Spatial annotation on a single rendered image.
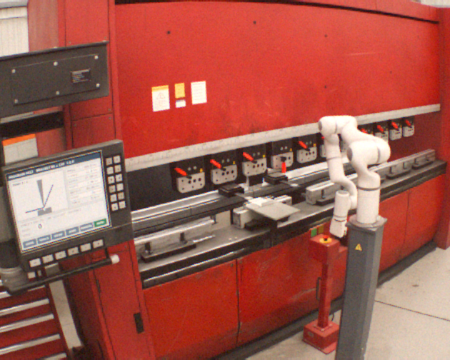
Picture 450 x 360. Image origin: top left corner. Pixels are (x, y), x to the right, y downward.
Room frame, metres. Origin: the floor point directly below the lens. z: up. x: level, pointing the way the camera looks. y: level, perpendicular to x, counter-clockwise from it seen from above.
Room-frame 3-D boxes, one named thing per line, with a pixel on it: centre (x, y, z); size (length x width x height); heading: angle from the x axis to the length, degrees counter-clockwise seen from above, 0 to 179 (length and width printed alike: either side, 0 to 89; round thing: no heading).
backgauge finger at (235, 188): (2.62, -0.07, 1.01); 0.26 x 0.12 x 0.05; 33
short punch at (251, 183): (2.48, -0.17, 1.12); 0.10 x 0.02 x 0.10; 123
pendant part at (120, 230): (1.38, 0.54, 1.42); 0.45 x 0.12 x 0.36; 128
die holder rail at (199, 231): (2.18, 0.29, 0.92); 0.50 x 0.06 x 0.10; 123
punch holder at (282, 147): (2.57, -0.31, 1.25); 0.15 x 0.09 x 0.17; 123
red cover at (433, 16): (2.83, -0.72, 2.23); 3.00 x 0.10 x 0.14; 123
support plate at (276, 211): (2.36, -0.25, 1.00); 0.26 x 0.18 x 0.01; 33
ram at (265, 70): (2.84, -0.71, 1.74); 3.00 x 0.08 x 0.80; 123
